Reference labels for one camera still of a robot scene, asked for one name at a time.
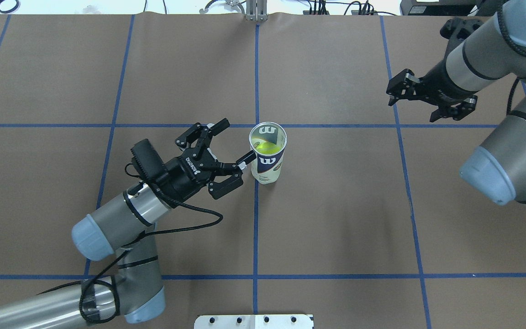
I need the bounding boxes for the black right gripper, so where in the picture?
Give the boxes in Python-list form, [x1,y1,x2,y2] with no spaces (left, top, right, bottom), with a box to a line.
[386,62,478,122]

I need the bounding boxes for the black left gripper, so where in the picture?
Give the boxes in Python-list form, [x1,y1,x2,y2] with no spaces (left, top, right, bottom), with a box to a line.
[155,118,256,206]

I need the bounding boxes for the tennis ball with Wilson logo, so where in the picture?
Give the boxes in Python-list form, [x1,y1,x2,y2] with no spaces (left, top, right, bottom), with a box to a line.
[254,141,281,155]

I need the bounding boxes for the Wilson tennis ball can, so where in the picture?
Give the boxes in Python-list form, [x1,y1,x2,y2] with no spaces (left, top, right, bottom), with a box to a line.
[248,122,288,185]

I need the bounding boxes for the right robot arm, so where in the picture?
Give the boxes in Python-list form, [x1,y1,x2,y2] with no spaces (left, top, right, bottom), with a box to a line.
[386,0,526,208]

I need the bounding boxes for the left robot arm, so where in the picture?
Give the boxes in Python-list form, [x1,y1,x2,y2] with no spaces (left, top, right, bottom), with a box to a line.
[0,119,255,329]

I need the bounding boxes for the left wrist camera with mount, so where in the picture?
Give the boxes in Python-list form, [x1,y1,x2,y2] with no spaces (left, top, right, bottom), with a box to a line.
[130,139,167,182]

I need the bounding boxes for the right black camera cable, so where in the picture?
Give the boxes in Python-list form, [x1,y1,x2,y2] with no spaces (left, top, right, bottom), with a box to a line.
[491,0,526,119]

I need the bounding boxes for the black camera cable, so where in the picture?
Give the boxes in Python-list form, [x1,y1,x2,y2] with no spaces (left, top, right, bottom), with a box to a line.
[39,162,223,323]
[491,0,526,119]

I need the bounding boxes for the aluminium frame post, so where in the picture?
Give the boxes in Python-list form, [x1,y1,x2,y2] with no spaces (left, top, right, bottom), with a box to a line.
[244,0,268,22]

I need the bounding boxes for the white camera stand base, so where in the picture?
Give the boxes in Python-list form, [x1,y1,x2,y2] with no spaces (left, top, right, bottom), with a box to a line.
[194,314,315,329]

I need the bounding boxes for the left black camera cable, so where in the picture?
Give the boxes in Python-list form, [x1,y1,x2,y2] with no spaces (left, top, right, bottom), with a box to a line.
[39,162,223,323]

